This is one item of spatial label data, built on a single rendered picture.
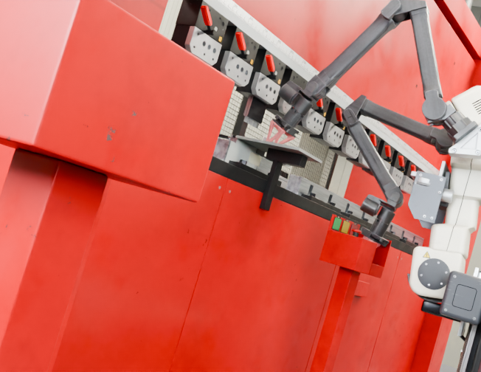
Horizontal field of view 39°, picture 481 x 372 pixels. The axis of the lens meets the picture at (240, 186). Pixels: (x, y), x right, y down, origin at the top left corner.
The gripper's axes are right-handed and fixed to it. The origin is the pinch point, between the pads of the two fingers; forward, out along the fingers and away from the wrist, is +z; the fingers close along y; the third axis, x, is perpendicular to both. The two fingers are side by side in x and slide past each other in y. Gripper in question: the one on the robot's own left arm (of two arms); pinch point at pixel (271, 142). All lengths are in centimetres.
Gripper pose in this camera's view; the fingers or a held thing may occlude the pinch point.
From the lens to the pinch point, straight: 248.0
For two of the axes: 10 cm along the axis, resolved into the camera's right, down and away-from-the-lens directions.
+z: -6.3, 7.6, 1.8
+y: -5.1, -2.3, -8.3
